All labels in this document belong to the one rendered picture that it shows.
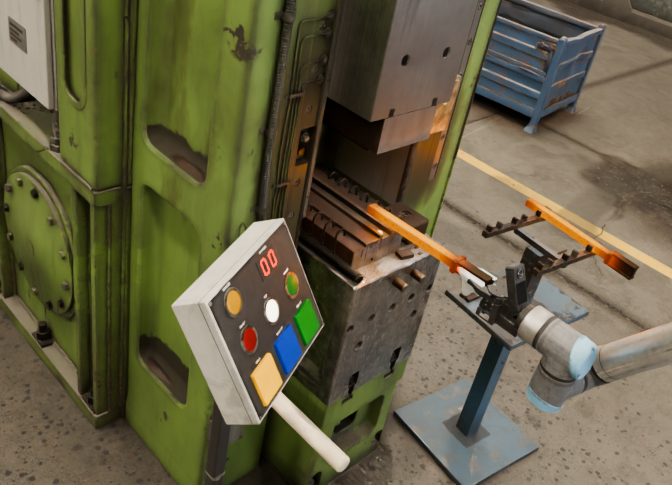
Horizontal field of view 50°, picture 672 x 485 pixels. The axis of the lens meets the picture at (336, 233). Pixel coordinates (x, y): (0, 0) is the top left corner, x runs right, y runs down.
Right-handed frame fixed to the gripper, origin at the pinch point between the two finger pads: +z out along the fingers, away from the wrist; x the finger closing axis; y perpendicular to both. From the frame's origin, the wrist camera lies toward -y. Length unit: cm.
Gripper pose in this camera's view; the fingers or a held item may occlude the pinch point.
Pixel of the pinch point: (464, 267)
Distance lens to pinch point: 181.6
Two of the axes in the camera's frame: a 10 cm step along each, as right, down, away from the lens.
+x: 7.1, -2.7, 6.5
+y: -1.9, 8.1, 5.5
